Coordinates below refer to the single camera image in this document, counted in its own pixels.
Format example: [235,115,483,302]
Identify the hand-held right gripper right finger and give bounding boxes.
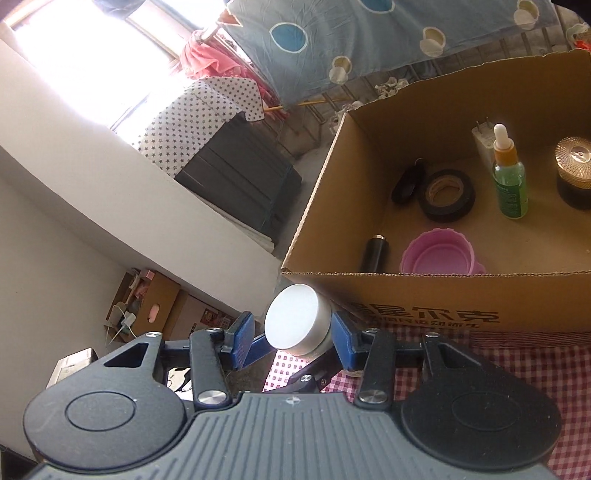
[331,312,484,410]

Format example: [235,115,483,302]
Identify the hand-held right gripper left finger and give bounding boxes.
[102,311,256,411]

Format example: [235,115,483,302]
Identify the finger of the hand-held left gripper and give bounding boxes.
[263,348,345,395]

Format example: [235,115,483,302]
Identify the white supplement bottle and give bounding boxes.
[264,284,334,357]

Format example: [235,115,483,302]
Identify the black cylinder tube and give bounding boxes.
[359,234,389,273]

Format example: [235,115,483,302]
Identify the brown cardboard box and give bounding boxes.
[281,48,591,333]

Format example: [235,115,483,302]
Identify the pink collapsible cup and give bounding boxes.
[399,226,487,274]

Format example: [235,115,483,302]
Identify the black tape roll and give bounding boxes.
[419,169,476,223]

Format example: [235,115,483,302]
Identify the black key fob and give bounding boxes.
[392,158,426,204]

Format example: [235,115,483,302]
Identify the green dropper bottle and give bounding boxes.
[492,123,529,220]

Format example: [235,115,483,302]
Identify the white charger plug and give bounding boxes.
[471,119,497,162]

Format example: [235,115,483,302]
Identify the gold-lidded dark jar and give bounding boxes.
[554,135,591,210]

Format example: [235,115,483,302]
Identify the printed cardboard box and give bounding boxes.
[164,290,236,342]

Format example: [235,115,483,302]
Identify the plain cardboard box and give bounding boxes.
[104,269,181,342]

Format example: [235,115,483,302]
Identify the dark grey cabinet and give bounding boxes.
[174,115,303,245]

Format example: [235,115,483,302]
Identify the purple checked tablecloth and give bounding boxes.
[263,330,591,480]

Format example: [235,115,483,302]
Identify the white star-dotted cloth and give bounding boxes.
[139,78,266,155]

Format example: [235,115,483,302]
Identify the yellow rod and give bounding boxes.
[265,96,345,112]

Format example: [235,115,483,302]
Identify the white platform shoes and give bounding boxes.
[374,76,409,99]

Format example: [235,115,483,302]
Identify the pink hanging clothing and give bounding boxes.
[178,28,280,109]

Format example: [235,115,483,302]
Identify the blue printed bedsheet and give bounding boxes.
[222,0,561,114]

